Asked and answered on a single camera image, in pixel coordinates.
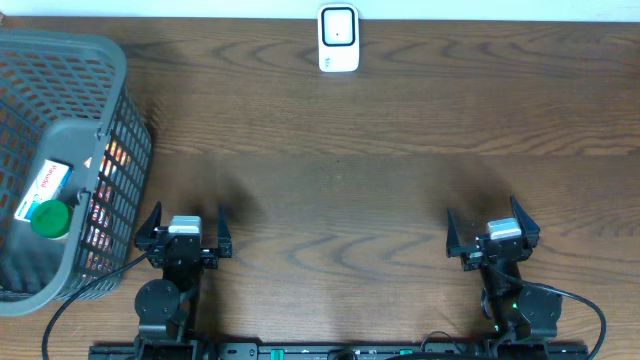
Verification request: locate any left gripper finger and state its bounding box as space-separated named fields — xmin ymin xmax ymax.
xmin=134 ymin=201 xmax=162 ymax=251
xmin=217 ymin=205 xmax=233 ymax=258

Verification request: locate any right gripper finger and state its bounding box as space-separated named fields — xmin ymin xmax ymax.
xmin=446 ymin=209 xmax=460 ymax=258
xmin=510 ymin=195 xmax=540 ymax=248

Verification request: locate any red Top chocolate bar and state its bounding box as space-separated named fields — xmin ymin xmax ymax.
xmin=84 ymin=180 xmax=113 ymax=273

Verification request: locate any green lid white jar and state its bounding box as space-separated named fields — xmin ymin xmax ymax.
xmin=30 ymin=200 xmax=72 ymax=239

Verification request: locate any white Panadol medicine box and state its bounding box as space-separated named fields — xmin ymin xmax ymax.
xmin=14 ymin=160 xmax=73 ymax=222

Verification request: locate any small orange snack packet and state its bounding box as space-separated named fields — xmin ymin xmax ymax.
xmin=100 ymin=140 xmax=131 ymax=177

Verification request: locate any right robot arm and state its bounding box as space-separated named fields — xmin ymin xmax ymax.
xmin=446 ymin=198 xmax=562 ymax=358

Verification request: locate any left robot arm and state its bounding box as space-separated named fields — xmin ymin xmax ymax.
xmin=133 ymin=204 xmax=232 ymax=360

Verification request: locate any white barcode scanner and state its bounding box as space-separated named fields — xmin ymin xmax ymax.
xmin=317 ymin=3 xmax=360 ymax=73

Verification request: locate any grey plastic mesh basket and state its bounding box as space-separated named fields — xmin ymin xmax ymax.
xmin=1 ymin=30 xmax=152 ymax=317

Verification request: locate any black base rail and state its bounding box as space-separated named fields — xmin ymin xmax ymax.
xmin=88 ymin=341 xmax=589 ymax=360

